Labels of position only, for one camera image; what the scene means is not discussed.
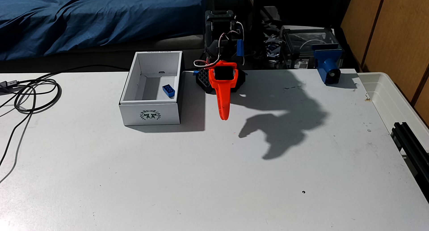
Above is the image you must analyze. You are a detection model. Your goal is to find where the black aluminium rail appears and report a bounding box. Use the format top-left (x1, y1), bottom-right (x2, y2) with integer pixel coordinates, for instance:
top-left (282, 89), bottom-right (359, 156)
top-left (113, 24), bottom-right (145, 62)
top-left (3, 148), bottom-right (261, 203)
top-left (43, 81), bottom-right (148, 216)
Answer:
top-left (390, 122), bottom-right (429, 202)

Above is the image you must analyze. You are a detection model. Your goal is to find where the white cardboard box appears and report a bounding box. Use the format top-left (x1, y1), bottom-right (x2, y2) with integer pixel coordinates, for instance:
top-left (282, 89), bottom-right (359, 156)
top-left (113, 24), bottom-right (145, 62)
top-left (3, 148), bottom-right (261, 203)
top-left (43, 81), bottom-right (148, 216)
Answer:
top-left (119, 50), bottom-right (184, 126)

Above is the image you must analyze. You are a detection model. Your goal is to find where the grey bed base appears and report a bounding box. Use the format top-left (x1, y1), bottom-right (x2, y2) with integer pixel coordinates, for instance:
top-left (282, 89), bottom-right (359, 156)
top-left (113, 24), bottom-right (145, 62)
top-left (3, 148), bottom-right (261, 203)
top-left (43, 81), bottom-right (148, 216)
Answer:
top-left (0, 35), bottom-right (206, 73)

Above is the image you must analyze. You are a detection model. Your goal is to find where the blue bed sheet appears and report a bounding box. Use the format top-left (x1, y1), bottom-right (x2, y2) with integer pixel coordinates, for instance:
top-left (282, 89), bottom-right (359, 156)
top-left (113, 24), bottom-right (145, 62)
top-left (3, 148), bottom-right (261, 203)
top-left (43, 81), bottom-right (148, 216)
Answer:
top-left (0, 0), bottom-right (206, 61)

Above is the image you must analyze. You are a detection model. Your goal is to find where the blue printed mount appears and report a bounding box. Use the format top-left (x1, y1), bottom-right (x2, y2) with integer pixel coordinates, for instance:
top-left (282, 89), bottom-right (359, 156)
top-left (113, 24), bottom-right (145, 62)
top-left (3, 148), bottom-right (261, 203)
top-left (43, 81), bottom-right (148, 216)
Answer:
top-left (312, 44), bottom-right (343, 85)

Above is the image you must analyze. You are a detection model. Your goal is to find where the black coiled cable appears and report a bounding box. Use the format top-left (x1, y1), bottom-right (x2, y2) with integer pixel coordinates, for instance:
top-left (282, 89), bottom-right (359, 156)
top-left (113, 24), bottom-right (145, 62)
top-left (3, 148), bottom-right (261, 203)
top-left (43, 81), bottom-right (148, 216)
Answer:
top-left (0, 64), bottom-right (131, 185)

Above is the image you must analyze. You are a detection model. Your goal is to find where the clear plastic case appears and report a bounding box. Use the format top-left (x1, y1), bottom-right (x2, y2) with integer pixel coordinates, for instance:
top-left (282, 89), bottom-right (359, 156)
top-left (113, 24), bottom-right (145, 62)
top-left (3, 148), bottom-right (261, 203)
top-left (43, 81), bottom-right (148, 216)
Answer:
top-left (280, 25), bottom-right (340, 70)

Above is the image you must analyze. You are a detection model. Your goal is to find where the wooden cabinet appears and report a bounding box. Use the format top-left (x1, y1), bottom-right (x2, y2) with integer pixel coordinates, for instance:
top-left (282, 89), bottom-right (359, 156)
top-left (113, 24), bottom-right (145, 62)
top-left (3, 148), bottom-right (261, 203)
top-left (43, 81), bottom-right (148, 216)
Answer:
top-left (340, 0), bottom-right (429, 128)

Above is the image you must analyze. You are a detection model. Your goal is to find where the white plastic bin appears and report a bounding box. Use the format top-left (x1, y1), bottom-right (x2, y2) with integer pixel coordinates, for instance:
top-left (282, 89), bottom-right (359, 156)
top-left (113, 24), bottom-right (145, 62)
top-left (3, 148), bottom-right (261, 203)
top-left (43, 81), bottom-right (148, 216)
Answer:
top-left (357, 72), bottom-right (429, 148)

